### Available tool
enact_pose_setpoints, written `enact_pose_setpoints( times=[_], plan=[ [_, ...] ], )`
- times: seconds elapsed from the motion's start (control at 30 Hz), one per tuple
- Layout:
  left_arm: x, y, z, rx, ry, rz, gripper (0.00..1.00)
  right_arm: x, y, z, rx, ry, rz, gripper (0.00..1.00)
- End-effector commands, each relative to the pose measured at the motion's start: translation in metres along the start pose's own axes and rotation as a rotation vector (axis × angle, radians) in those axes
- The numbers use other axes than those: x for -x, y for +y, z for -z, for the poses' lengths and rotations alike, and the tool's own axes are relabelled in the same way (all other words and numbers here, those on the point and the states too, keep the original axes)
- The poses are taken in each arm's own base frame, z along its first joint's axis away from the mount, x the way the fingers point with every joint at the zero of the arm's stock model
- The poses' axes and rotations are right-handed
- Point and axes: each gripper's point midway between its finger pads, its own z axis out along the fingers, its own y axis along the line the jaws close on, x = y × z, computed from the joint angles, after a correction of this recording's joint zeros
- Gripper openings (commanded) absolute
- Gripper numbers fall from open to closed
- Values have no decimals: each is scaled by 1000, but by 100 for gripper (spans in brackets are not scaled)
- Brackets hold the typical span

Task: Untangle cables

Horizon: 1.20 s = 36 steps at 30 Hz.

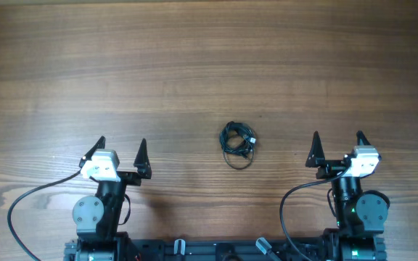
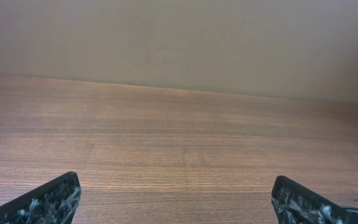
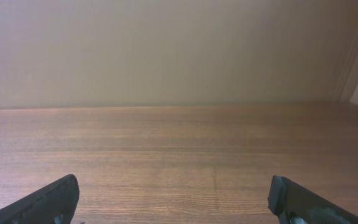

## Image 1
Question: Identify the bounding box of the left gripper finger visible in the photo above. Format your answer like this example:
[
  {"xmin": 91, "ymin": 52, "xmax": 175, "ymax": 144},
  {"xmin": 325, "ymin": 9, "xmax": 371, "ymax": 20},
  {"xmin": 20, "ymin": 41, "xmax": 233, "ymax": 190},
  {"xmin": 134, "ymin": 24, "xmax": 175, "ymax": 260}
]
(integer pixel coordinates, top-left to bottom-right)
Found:
[
  {"xmin": 79, "ymin": 136, "xmax": 106, "ymax": 167},
  {"xmin": 134, "ymin": 138, "xmax": 152, "ymax": 178}
]

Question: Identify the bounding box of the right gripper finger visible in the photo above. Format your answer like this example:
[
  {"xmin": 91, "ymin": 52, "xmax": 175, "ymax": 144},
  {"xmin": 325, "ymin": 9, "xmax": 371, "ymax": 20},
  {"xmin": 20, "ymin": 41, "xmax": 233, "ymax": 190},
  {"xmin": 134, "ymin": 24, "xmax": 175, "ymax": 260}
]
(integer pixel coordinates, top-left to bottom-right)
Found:
[
  {"xmin": 305, "ymin": 131, "xmax": 326, "ymax": 167},
  {"xmin": 356, "ymin": 130, "xmax": 371, "ymax": 146}
]

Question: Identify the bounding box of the thin black usb cable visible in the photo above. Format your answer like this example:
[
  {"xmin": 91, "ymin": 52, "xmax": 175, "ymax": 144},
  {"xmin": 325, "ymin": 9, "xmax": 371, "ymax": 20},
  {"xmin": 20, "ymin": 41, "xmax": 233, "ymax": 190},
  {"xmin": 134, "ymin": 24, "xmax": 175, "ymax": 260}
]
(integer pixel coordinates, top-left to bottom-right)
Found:
[{"xmin": 222, "ymin": 146, "xmax": 255, "ymax": 170}]

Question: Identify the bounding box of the thick black usb cable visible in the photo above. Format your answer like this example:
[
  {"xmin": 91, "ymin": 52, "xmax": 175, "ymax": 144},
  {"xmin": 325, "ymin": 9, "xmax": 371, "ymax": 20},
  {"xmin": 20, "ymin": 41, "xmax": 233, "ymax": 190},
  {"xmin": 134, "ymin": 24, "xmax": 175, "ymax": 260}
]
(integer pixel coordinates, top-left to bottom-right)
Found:
[{"xmin": 218, "ymin": 120, "xmax": 258, "ymax": 159}]

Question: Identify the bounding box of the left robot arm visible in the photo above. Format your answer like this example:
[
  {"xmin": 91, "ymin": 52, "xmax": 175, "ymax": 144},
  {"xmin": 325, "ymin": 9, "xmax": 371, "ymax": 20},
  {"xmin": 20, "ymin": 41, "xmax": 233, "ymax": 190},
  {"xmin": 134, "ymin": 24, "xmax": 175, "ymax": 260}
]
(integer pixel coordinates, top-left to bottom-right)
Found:
[{"xmin": 63, "ymin": 136, "xmax": 152, "ymax": 261}]

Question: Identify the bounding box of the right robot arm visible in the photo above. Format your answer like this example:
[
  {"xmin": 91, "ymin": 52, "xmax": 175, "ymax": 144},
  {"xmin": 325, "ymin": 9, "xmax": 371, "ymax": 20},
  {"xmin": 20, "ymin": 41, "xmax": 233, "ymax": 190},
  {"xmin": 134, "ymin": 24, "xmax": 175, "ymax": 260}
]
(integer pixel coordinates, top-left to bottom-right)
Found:
[{"xmin": 306, "ymin": 131, "xmax": 390, "ymax": 261}]

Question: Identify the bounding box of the right camera black cable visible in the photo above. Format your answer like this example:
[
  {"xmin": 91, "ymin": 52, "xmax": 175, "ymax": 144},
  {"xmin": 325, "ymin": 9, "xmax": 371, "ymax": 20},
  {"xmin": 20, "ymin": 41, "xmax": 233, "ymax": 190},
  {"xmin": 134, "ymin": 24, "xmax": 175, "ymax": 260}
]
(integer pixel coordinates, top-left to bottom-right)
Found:
[{"xmin": 279, "ymin": 168, "xmax": 350, "ymax": 261}]

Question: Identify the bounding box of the camera black cable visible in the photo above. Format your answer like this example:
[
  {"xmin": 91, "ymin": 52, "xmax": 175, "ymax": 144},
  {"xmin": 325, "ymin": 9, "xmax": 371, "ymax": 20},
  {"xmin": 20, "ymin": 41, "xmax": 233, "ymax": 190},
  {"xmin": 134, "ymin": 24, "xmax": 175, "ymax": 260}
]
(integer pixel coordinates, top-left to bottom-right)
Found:
[
  {"xmin": 279, "ymin": 168, "xmax": 350, "ymax": 261},
  {"xmin": 7, "ymin": 169, "xmax": 83, "ymax": 261}
]

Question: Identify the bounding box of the left camera black cable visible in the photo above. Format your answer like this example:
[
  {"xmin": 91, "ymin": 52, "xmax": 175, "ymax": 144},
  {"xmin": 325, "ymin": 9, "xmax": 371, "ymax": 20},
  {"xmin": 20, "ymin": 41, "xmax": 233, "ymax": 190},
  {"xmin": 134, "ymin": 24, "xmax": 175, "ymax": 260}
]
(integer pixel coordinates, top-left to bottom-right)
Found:
[{"xmin": 7, "ymin": 169, "xmax": 83, "ymax": 261}]

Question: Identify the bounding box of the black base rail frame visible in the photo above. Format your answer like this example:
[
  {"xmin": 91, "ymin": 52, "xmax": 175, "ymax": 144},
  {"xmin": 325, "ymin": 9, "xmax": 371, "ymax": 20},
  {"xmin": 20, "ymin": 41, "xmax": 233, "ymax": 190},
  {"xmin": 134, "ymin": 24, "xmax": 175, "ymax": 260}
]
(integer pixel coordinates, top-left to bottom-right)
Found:
[{"xmin": 63, "ymin": 237, "xmax": 388, "ymax": 261}]

